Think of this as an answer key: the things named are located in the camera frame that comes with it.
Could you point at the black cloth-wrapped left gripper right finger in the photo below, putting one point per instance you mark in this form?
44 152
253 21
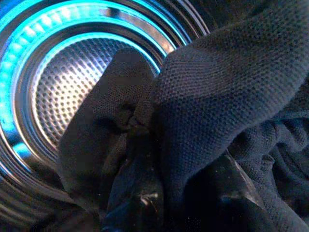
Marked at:
231 193

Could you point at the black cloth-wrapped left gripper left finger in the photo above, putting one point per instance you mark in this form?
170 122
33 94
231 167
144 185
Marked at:
106 116

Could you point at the dark navy knit garment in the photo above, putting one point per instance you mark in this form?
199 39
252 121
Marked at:
217 84

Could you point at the perforated steel washer drum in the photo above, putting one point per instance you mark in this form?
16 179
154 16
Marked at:
65 89

